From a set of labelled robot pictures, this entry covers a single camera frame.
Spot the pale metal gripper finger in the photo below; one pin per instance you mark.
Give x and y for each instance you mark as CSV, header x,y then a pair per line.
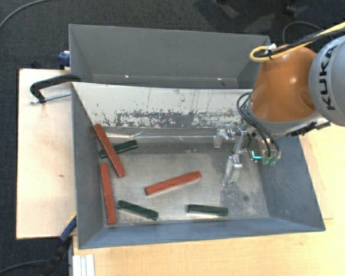
x,y
232,170
222,134

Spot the grey metal bin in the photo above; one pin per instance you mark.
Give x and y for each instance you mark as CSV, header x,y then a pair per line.
x,y
189,183

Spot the red-brown flat block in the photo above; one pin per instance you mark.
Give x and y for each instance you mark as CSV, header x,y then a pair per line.
x,y
109,150
108,194
174,183

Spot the dark green flat block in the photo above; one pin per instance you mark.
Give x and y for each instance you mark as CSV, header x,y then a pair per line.
x,y
123,147
137,210
207,209

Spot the black cylinder on white bracket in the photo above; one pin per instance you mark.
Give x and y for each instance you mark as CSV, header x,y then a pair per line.
x,y
302,129

